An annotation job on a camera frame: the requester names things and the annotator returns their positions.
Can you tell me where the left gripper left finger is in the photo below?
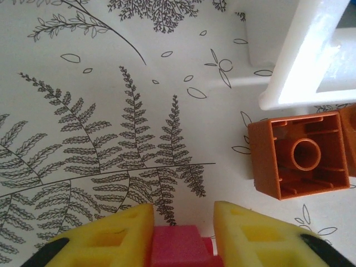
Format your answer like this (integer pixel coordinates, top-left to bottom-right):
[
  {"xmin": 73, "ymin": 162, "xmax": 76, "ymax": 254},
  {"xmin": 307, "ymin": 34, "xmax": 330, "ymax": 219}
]
[{"xmin": 19, "ymin": 204, "xmax": 155, "ymax": 267}]

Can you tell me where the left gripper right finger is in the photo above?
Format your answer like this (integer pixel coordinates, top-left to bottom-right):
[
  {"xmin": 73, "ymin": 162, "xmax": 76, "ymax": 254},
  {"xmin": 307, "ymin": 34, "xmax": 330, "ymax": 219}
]
[{"xmin": 213, "ymin": 200, "xmax": 356, "ymax": 267}]

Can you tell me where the pink lego brick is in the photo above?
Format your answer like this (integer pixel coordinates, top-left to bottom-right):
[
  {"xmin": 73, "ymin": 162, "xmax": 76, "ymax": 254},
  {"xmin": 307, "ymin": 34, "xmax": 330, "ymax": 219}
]
[{"xmin": 150, "ymin": 224, "xmax": 225, "ymax": 267}]

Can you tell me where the orange lego brick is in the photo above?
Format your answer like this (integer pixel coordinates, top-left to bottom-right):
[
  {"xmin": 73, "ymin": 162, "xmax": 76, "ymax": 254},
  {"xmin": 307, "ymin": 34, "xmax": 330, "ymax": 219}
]
[
  {"xmin": 247, "ymin": 112, "xmax": 350, "ymax": 201},
  {"xmin": 338, "ymin": 104, "xmax": 356, "ymax": 179}
]

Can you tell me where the white plastic bin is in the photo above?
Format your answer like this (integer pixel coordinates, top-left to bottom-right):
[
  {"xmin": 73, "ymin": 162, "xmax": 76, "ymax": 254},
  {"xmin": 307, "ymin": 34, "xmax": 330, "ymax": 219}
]
[{"xmin": 258, "ymin": 0, "xmax": 356, "ymax": 112}]

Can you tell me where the floral tablecloth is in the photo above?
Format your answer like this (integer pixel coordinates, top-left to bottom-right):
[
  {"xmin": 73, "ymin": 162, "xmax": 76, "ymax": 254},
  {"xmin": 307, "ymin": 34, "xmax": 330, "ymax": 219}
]
[{"xmin": 0, "ymin": 0, "xmax": 356, "ymax": 267}]

